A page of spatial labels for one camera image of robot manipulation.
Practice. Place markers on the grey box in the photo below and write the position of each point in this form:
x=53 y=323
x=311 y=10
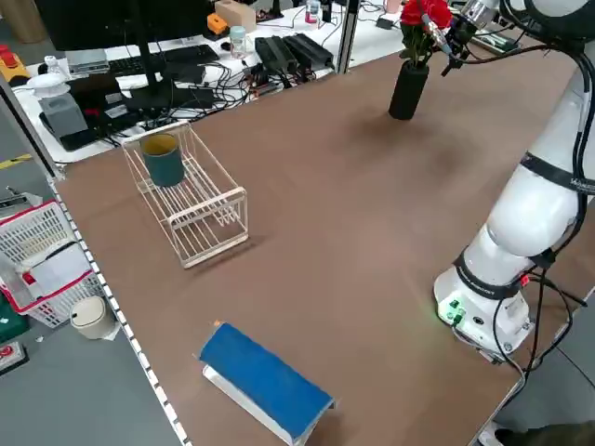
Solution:
x=62 y=116

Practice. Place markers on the green box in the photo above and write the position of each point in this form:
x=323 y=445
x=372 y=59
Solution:
x=9 y=325

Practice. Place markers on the black finned power brick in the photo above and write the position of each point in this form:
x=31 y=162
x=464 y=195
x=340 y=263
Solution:
x=274 y=53
x=309 y=51

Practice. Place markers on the teal cup yellow inside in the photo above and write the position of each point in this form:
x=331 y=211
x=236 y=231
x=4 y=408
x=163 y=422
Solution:
x=162 y=169

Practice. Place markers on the aluminium frame post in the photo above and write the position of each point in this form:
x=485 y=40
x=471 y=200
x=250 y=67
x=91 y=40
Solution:
x=347 y=37

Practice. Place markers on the red labelled bottle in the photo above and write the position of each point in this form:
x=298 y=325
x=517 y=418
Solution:
x=312 y=14

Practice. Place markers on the blue and white slanted stand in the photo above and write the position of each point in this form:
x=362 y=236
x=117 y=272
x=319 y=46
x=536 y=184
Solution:
x=260 y=371

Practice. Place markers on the pale clear jar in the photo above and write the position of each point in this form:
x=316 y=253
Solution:
x=238 y=42

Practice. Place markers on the red rose bouquet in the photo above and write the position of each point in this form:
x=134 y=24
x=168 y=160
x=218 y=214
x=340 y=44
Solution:
x=418 y=14

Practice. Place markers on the red emergency stop button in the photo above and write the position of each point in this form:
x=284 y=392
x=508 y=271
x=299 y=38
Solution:
x=11 y=360

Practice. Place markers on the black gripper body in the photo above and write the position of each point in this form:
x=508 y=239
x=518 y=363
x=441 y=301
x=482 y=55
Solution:
x=462 y=31

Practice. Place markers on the grey mini computer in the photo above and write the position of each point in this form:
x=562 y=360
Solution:
x=86 y=58

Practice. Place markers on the white basket red rim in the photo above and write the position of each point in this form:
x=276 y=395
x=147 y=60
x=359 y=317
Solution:
x=28 y=237

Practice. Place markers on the black cylindrical vase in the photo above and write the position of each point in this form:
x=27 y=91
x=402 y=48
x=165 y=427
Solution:
x=406 y=93

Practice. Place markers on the pink cup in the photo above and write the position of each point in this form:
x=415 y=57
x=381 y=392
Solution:
x=392 y=5

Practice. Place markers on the black keyboard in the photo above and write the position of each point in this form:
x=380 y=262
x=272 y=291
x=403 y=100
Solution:
x=186 y=55

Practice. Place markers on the person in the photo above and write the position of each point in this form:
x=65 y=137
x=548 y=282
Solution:
x=548 y=429

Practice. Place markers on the orange gadget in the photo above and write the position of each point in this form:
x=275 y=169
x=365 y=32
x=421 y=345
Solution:
x=217 y=23

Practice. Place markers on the black monitor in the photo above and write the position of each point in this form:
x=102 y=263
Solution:
x=93 y=23

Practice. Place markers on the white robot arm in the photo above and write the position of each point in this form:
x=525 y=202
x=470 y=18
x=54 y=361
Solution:
x=525 y=218

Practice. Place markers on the cardboard box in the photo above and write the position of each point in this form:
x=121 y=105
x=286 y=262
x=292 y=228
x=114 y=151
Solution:
x=237 y=14

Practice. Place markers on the small beige bin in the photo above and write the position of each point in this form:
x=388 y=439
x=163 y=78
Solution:
x=90 y=320

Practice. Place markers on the white round gadget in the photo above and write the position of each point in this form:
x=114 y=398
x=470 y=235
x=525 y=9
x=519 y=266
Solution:
x=44 y=81

